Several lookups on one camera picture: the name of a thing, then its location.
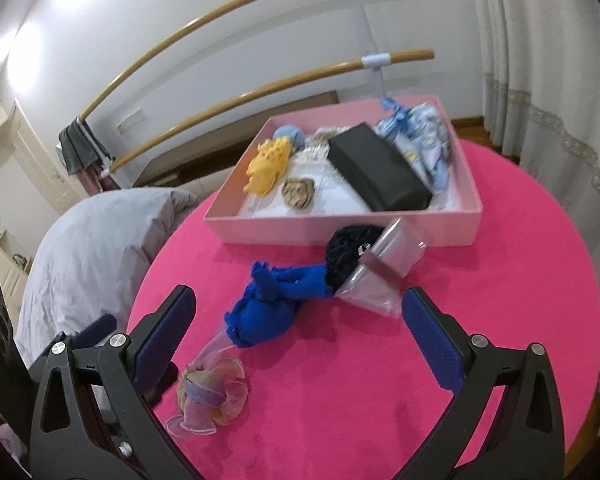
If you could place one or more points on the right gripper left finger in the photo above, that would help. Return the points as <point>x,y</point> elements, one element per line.
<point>121,372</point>

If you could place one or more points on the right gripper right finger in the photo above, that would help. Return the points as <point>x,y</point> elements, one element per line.
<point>504,420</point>

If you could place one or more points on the pastel organza scrunchie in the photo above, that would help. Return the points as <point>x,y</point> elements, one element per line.
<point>211,392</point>

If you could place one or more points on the royal blue knit cloth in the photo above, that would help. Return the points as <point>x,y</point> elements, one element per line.
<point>272,300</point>

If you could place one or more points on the blue patterned baby cloth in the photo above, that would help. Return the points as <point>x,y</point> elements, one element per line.
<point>422,138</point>

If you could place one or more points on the grey white pillow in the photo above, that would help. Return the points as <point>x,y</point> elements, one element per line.
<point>93,260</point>

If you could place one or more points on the pink round table mat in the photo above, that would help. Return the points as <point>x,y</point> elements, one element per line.
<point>346,393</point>

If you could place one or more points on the clear bag with hairbands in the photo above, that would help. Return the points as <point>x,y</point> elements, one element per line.
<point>377,279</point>

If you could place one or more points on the grey clothes on bar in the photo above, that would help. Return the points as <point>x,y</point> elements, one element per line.
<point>85,158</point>

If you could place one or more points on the dark navy knit scrunchie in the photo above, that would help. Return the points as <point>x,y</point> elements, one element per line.
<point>344,249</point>

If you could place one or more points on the black rectangular case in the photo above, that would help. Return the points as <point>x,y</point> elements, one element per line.
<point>377,171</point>

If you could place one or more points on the yellow knit toy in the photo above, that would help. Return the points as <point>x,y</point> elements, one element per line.
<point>268,165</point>

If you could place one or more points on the white brown tv cabinet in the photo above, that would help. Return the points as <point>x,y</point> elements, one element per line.
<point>220,148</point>

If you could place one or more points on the light blue knit ball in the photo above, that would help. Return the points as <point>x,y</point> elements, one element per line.
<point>294,134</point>

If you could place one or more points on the cream curtain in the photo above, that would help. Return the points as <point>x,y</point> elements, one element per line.
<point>541,68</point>

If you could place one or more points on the lower wooden ballet bar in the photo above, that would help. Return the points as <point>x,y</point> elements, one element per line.
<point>398,57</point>

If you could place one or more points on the white wall socket plate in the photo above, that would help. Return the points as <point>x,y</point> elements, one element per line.
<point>131,120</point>

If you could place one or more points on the white barre stand post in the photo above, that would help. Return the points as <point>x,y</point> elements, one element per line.
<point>367,35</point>

